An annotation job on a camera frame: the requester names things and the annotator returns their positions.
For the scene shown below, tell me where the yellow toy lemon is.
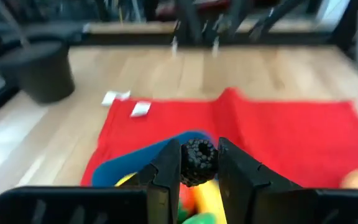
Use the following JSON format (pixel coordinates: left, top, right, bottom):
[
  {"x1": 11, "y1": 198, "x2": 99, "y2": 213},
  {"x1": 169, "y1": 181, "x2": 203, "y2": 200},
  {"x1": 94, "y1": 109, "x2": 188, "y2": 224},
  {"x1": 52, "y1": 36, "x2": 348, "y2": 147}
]
[{"x1": 197, "y1": 180, "x2": 228, "y2": 224}]

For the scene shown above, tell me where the black aluminium table frame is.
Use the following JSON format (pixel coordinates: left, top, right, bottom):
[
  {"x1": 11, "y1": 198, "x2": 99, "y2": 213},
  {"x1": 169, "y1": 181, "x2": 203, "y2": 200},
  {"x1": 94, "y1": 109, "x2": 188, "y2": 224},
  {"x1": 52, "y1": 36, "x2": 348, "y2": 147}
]
[{"x1": 0, "y1": 18, "x2": 358, "y2": 122}]

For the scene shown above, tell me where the green toy pear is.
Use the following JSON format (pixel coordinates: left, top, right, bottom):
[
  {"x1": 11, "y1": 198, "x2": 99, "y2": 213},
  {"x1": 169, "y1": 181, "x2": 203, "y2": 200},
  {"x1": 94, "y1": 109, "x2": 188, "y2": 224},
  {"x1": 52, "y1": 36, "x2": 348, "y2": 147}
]
[{"x1": 178, "y1": 211, "x2": 217, "y2": 224}]

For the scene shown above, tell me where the black plant pot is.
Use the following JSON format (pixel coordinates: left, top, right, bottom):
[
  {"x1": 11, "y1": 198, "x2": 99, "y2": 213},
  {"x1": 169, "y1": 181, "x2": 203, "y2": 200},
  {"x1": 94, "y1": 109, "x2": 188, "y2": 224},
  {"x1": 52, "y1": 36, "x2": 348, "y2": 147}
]
[{"x1": 0, "y1": 35, "x2": 76, "y2": 104}]

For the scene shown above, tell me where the black toy blackberry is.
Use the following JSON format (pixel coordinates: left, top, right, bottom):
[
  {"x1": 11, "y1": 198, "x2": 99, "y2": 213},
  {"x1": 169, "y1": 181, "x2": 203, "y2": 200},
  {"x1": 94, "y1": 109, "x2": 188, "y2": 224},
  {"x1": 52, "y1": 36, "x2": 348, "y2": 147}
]
[{"x1": 180, "y1": 138, "x2": 219, "y2": 187}]

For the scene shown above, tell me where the blue plastic tupperware container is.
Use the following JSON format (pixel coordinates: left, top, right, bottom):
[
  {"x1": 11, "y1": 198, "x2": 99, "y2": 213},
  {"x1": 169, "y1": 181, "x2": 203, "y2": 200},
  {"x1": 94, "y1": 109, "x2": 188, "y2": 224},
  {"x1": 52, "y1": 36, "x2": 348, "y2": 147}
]
[{"x1": 91, "y1": 130, "x2": 214, "y2": 187}]

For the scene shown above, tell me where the red toy strawberry green leaf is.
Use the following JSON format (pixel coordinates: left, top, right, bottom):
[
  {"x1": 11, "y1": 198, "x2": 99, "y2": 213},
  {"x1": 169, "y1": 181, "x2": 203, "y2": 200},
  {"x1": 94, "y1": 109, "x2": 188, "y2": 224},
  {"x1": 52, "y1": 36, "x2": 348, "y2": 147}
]
[{"x1": 178, "y1": 183, "x2": 198, "y2": 215}]

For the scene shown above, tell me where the white paper tag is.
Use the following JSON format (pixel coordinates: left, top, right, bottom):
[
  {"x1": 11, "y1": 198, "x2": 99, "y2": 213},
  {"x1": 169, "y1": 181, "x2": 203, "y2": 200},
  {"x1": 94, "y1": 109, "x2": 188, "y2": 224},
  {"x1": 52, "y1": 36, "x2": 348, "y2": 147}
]
[
  {"x1": 130, "y1": 101, "x2": 152, "y2": 118},
  {"x1": 101, "y1": 90, "x2": 132, "y2": 106}
]

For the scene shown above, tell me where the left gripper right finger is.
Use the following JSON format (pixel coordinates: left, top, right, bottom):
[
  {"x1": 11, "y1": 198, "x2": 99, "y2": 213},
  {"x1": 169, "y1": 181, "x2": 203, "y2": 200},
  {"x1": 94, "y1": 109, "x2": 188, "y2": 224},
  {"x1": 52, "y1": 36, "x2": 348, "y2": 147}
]
[{"x1": 218, "y1": 136, "x2": 358, "y2": 224}]

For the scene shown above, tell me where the red cloth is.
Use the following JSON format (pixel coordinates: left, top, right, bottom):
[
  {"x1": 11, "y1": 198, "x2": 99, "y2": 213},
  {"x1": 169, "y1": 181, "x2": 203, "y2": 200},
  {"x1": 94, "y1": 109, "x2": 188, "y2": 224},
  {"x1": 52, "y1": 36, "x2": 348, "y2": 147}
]
[{"x1": 81, "y1": 87, "x2": 358, "y2": 189}]

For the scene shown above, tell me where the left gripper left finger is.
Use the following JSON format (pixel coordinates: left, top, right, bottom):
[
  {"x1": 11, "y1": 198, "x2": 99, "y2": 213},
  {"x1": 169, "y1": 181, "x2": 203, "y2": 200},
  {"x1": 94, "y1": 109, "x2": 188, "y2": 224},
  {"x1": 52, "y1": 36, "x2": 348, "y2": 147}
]
[{"x1": 0, "y1": 139, "x2": 182, "y2": 224}]

